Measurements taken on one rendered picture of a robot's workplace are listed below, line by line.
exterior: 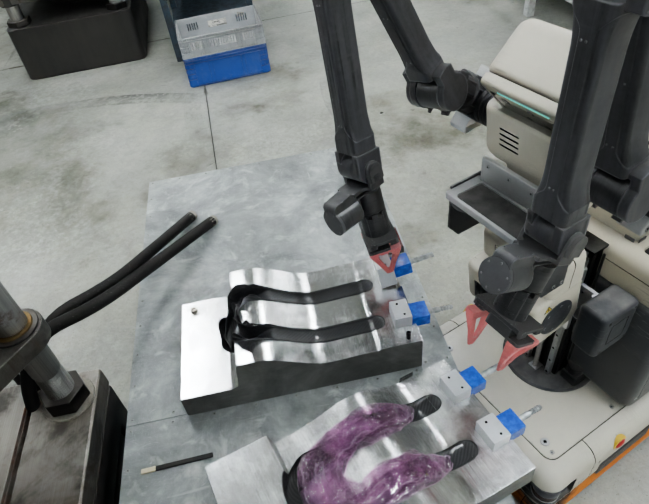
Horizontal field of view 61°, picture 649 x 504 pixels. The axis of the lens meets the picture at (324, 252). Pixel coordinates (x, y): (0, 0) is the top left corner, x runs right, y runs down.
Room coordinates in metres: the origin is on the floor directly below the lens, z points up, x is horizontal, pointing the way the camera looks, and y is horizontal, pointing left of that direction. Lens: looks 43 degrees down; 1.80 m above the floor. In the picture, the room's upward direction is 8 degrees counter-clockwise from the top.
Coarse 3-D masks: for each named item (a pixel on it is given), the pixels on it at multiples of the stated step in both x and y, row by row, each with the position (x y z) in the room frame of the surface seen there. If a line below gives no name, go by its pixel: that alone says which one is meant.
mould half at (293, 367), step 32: (288, 288) 0.85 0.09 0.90; (320, 288) 0.85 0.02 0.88; (192, 320) 0.83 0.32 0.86; (256, 320) 0.74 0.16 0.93; (288, 320) 0.75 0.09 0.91; (320, 320) 0.76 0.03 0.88; (352, 320) 0.75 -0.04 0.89; (192, 352) 0.74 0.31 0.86; (224, 352) 0.73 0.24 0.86; (256, 352) 0.66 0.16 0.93; (288, 352) 0.67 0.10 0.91; (320, 352) 0.68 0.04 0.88; (352, 352) 0.66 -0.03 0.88; (384, 352) 0.66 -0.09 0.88; (416, 352) 0.67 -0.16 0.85; (192, 384) 0.66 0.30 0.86; (224, 384) 0.65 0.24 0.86; (256, 384) 0.64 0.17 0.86; (288, 384) 0.64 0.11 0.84; (320, 384) 0.65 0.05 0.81
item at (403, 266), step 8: (384, 256) 0.86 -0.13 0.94; (400, 256) 0.86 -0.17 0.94; (424, 256) 0.85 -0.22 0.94; (432, 256) 0.85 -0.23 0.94; (376, 264) 0.84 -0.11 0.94; (400, 264) 0.84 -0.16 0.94; (408, 264) 0.83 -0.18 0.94; (376, 272) 0.85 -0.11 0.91; (384, 272) 0.82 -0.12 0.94; (392, 272) 0.82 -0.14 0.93; (400, 272) 0.83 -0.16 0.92; (408, 272) 0.83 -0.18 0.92; (384, 280) 0.82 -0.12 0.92; (392, 280) 0.82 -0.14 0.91
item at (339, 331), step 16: (240, 288) 0.83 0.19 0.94; (256, 288) 0.83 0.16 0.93; (272, 288) 0.84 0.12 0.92; (336, 288) 0.85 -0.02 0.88; (352, 288) 0.84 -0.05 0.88; (368, 288) 0.83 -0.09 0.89; (240, 304) 0.78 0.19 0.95; (304, 304) 0.81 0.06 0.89; (224, 320) 0.79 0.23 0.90; (240, 320) 0.74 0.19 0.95; (368, 320) 0.74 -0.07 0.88; (384, 320) 0.73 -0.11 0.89; (224, 336) 0.75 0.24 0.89; (240, 336) 0.70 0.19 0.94; (256, 336) 0.72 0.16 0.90; (272, 336) 0.71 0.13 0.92; (288, 336) 0.71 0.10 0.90; (304, 336) 0.72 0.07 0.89; (320, 336) 0.72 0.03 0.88; (336, 336) 0.72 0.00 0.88
